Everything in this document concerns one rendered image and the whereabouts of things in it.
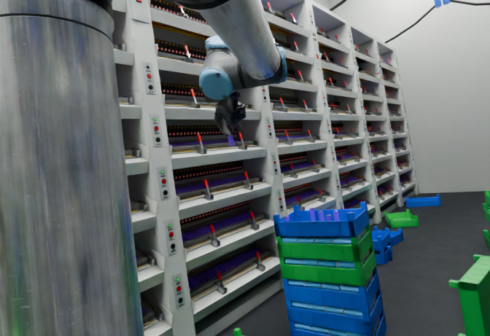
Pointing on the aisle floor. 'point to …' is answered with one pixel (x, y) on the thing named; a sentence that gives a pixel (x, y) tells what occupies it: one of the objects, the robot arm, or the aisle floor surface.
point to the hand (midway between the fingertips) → (227, 131)
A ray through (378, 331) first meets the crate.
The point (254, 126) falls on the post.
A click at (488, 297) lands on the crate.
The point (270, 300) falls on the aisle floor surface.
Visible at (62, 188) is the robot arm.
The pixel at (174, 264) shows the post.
